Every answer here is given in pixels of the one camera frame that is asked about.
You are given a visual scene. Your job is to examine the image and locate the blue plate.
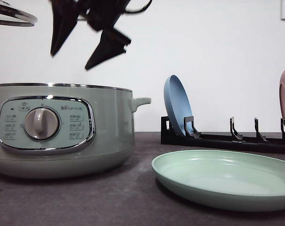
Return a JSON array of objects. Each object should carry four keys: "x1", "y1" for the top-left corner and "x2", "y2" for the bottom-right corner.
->
[{"x1": 164, "y1": 75, "x2": 192, "y2": 135}]

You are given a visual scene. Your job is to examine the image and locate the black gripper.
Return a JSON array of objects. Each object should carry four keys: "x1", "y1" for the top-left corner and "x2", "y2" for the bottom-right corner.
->
[{"x1": 51, "y1": 0, "x2": 131, "y2": 70}]

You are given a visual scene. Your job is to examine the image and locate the black plate rack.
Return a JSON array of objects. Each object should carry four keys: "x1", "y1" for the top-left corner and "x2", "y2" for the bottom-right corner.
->
[{"x1": 161, "y1": 116, "x2": 285, "y2": 154}]

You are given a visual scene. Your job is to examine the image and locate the green electric steamer pot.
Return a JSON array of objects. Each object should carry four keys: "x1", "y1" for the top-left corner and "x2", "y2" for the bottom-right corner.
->
[{"x1": 0, "y1": 83, "x2": 151, "y2": 178}]

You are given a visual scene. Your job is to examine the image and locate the glass steamer lid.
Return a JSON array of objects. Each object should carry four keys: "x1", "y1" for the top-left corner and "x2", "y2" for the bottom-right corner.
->
[{"x1": 0, "y1": 1, "x2": 38, "y2": 27}]

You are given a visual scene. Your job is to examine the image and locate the green plate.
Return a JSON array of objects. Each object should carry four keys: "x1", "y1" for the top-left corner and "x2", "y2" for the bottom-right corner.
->
[{"x1": 151, "y1": 149, "x2": 285, "y2": 212}]

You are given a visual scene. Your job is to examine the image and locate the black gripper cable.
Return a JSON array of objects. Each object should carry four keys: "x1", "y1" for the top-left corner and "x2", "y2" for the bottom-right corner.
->
[{"x1": 123, "y1": 0, "x2": 153, "y2": 14}]

